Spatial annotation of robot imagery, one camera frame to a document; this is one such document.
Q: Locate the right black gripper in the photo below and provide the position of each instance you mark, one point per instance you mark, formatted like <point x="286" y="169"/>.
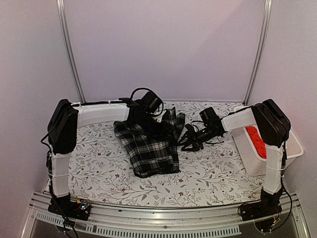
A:
<point x="195" y="144"/>

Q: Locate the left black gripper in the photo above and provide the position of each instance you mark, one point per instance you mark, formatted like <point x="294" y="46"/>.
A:
<point x="163" y="132"/>

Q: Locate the black white plaid skirt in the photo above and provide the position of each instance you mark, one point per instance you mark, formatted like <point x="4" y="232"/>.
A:
<point x="148" y="155"/>

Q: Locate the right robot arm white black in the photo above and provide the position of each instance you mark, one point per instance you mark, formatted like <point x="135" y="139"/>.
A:
<point x="274" y="127"/>

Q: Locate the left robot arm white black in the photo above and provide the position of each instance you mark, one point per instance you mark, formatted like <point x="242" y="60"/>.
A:
<point x="69" y="117"/>

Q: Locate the white plastic laundry bin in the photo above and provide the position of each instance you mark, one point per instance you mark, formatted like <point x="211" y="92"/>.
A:
<point x="253" y="163"/>

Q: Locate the floral patterned table cloth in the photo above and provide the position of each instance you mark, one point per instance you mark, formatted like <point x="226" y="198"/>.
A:
<point x="100" y="170"/>

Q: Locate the red garment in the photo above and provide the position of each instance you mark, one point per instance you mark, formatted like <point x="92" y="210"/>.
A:
<point x="256" y="140"/>

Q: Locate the front aluminium rail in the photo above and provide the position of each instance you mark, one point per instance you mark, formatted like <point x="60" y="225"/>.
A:
<point x="119" y="221"/>

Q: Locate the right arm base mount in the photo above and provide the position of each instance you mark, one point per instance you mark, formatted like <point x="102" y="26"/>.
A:
<point x="263" y="208"/>

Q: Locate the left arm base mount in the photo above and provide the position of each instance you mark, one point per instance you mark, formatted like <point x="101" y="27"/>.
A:
<point x="79" y="209"/>

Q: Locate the right aluminium frame post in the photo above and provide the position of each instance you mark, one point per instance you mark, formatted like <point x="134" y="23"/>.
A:
<point x="260" y="50"/>

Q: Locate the aluminium frame post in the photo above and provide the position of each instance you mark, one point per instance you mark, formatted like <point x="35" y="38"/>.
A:
<point x="260" y="50"/>
<point x="69" y="50"/>

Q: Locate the left aluminium frame post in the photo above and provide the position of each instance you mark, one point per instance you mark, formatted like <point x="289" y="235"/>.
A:
<point x="69" y="50"/>

